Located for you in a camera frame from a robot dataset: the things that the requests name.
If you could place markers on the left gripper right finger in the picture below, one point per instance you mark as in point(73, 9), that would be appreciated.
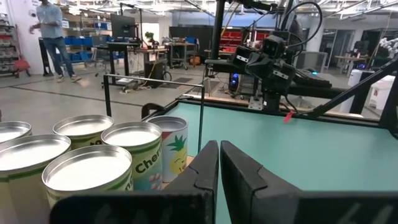
point(245, 193)

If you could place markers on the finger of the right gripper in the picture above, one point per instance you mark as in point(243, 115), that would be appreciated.
point(266, 69)
point(255, 67)

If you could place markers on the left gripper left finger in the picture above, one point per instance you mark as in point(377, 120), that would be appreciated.
point(205, 174)

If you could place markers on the white mixed fruit tin can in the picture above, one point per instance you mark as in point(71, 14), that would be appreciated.
point(174, 149)

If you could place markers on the teal Cherries tin can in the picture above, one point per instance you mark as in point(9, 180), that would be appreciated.
point(130, 138)

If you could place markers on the green Oranges tin can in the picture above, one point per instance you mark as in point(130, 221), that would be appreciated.
point(87, 171)

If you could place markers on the cream Peaches tin can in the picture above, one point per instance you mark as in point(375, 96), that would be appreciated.
point(28, 155)

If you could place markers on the red Pineapple tin can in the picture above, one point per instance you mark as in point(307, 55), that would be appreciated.
point(12, 130)

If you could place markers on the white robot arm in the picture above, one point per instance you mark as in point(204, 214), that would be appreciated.
point(390, 45)

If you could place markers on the backlit keyboard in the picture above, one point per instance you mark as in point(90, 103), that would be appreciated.
point(311, 79)

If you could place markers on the computer tower blue light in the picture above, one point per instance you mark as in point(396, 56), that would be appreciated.
point(234, 82)

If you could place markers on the grey equipment cart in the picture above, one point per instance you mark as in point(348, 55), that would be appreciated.
point(217, 65)

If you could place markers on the red bin rack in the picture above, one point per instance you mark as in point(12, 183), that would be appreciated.
point(231, 37)

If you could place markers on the pink tape marker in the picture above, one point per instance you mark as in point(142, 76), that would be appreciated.
point(288, 117)

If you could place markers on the black cart pole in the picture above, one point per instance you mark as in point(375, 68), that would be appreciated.
point(217, 31)

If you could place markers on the green table mat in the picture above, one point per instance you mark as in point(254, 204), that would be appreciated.
point(311, 155)

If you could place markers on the metal workbench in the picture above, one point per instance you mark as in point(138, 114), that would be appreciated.
point(182, 43)

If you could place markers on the black clamp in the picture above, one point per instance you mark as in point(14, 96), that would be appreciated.
point(149, 107)

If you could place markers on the white box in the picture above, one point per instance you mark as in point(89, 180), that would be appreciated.
point(382, 90)

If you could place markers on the black computer tower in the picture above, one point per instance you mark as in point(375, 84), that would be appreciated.
point(154, 73)

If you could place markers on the wooden workbench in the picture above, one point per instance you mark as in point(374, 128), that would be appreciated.
point(149, 49)

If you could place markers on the small desk plant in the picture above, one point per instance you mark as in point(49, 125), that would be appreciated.
point(149, 35)

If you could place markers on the black monitor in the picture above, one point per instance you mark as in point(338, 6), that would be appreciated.
point(122, 26)

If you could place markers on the blue bin shelving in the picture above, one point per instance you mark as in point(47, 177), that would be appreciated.
point(74, 41)

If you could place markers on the person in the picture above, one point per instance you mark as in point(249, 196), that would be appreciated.
point(49, 18)

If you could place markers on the red stool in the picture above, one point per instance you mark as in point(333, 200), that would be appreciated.
point(21, 65)

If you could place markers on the storage rack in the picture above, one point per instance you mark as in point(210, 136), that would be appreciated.
point(6, 46)

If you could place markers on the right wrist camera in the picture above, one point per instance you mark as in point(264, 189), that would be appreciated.
point(273, 46)

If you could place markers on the black metal shelf frame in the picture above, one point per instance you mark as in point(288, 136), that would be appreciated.
point(107, 96)

